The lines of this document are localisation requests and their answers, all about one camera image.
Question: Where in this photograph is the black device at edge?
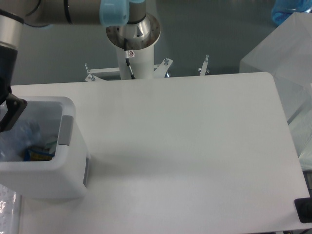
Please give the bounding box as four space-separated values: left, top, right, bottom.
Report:
294 197 312 223

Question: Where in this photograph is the white pedestal base frame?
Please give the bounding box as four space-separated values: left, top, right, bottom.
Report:
84 55 210 82

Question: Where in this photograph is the translucent plastic storage box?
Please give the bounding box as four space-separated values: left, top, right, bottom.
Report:
239 13 312 171

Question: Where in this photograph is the clear plastic wrapper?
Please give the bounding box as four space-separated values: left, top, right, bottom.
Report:
44 136 58 155

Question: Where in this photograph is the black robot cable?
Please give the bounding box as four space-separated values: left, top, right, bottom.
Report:
123 38 136 80

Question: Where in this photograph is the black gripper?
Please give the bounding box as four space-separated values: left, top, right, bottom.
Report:
0 45 27 133

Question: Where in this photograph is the blue plastic bag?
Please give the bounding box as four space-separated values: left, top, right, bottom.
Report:
271 0 312 26

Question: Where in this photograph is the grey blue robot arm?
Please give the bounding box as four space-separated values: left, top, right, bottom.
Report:
0 0 161 132

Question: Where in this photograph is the white trash can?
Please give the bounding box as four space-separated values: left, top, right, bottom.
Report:
0 96 90 199

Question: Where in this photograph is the yellow blue snack bag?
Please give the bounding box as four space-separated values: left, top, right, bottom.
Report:
23 146 55 161

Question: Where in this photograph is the clear plastic water bottle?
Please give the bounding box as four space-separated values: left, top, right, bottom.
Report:
0 119 42 162

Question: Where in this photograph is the clear plastic sheet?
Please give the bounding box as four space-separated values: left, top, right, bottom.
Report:
0 185 21 234

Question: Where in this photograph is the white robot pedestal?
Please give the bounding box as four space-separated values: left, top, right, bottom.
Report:
115 45 154 80

